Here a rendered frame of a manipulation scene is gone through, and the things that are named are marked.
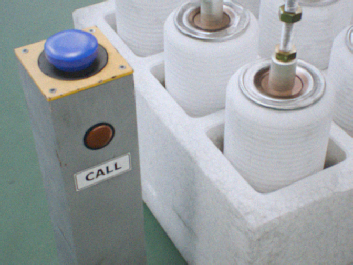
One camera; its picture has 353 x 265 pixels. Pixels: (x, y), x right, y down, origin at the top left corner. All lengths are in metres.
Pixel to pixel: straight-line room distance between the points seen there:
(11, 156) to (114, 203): 0.34
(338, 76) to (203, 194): 0.17
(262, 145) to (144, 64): 0.21
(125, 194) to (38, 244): 0.24
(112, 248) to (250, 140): 0.17
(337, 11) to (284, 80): 0.15
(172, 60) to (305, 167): 0.17
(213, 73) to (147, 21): 0.12
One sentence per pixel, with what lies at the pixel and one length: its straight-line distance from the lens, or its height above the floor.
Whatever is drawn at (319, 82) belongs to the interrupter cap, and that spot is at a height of 0.25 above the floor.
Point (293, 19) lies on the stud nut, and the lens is 0.56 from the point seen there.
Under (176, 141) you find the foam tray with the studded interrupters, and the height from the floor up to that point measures 0.17.
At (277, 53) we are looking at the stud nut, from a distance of 0.58.
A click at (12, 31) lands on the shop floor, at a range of 1.16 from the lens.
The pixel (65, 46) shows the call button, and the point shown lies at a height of 0.33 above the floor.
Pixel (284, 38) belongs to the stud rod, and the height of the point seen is 0.30.
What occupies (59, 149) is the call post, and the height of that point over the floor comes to 0.26.
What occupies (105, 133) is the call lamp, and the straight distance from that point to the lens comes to 0.54.
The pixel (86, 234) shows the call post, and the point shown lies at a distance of 0.62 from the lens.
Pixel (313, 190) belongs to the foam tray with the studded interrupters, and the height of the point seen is 0.18.
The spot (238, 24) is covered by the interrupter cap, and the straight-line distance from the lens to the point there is 0.68.
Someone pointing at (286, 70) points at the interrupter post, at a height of 0.27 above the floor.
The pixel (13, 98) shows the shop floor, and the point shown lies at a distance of 1.02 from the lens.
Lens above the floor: 0.63
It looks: 42 degrees down
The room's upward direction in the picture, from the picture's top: 1 degrees counter-clockwise
